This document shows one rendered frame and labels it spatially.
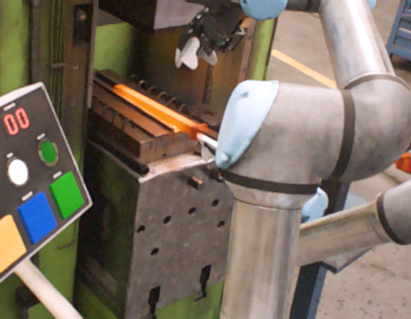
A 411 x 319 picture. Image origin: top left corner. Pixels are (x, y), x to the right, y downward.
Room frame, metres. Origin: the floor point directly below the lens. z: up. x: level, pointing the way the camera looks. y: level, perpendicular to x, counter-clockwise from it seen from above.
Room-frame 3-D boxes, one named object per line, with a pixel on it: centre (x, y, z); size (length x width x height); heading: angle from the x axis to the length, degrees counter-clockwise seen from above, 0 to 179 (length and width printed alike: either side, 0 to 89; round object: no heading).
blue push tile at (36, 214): (1.10, 0.17, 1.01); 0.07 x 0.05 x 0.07; 155
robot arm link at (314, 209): (1.30, -0.36, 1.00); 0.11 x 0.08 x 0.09; 40
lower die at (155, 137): (1.74, 0.05, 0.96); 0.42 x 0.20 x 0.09; 40
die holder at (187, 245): (1.78, 0.01, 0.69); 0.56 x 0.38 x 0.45; 40
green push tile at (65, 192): (1.19, 0.13, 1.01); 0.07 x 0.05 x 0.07; 155
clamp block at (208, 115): (1.74, -0.18, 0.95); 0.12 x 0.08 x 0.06; 40
